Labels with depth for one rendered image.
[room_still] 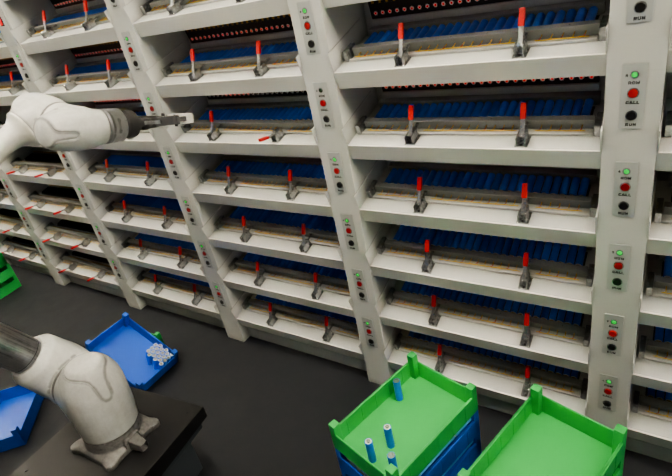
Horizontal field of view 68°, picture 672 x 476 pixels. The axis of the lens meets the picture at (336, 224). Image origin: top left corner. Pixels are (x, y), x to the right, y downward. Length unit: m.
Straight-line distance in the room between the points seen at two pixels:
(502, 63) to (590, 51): 0.16
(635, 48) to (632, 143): 0.18
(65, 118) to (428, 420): 1.13
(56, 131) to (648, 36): 1.24
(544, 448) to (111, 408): 1.07
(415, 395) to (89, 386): 0.84
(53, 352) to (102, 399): 0.22
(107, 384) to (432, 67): 1.14
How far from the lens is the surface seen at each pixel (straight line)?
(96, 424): 1.55
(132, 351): 2.30
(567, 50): 1.13
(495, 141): 1.22
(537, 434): 1.30
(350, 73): 1.28
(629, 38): 1.09
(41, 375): 1.65
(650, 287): 1.35
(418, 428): 1.31
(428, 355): 1.74
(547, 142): 1.19
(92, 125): 1.39
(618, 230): 1.23
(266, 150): 1.54
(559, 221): 1.27
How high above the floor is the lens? 1.33
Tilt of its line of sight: 27 degrees down
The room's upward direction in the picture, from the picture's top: 12 degrees counter-clockwise
